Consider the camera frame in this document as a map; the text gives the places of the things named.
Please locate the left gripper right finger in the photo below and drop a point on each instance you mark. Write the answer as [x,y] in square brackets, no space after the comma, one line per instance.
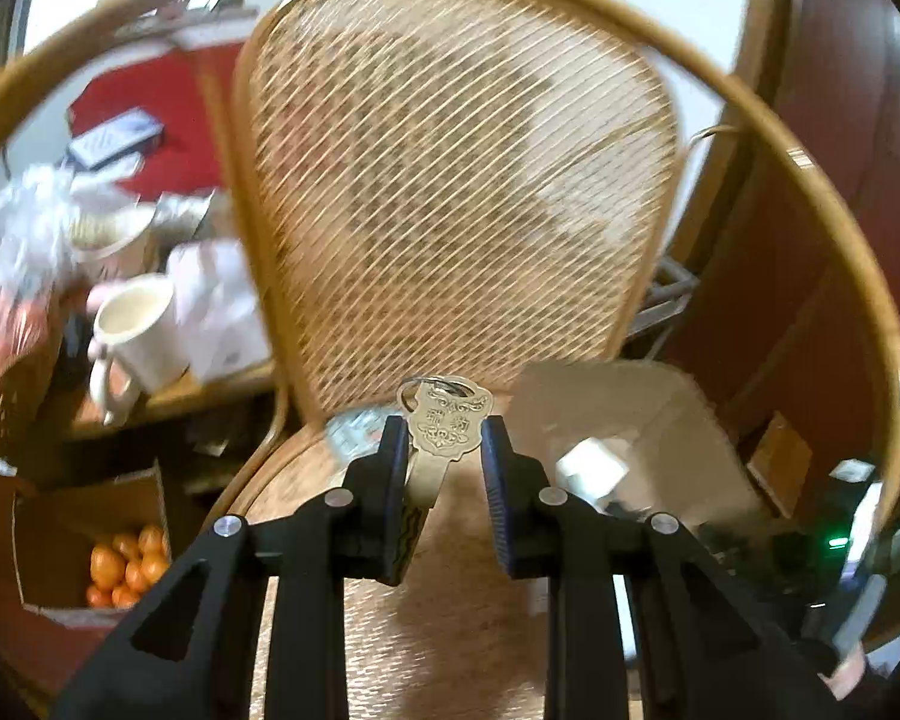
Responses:
[639,595]

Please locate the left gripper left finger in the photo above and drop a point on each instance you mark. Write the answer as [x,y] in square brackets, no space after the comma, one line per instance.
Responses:
[189,647]

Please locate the brown cardboard box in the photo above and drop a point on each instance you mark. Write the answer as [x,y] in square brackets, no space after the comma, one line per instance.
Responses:
[636,408]

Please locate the white cube charger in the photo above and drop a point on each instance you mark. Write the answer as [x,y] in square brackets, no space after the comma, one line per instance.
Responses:
[590,469]

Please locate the brass key with tag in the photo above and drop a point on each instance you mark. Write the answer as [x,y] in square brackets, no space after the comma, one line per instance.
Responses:
[444,416]

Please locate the person's hand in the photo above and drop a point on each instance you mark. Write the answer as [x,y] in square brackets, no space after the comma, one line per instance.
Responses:
[847,676]

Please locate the small wooden stool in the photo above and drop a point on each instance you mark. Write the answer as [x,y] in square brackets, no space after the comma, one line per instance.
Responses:
[777,458]

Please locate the cardboard box of oranges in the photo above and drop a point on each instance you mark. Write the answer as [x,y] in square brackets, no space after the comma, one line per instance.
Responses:
[56,537]

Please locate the wooden side table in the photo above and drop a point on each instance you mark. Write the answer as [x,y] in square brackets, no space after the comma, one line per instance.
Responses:
[74,412]

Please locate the cream ceramic mug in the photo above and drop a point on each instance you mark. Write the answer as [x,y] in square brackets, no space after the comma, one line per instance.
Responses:
[135,349]

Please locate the grey metal side shelf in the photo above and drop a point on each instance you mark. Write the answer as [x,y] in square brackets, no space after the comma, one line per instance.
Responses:
[666,299]

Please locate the wicker fruit basket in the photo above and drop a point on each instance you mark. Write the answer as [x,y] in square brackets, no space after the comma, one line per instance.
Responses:
[25,379]

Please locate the cream ceramic bowl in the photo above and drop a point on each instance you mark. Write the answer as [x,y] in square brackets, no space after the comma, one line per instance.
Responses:
[114,247]

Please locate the clear plastic bag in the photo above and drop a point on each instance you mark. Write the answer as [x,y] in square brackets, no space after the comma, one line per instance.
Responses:
[47,216]

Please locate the rattan cane armchair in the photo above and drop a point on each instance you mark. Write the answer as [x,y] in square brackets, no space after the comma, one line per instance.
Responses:
[457,187]

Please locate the white box with dots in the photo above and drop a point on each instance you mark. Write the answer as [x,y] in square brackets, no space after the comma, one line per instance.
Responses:
[133,132]

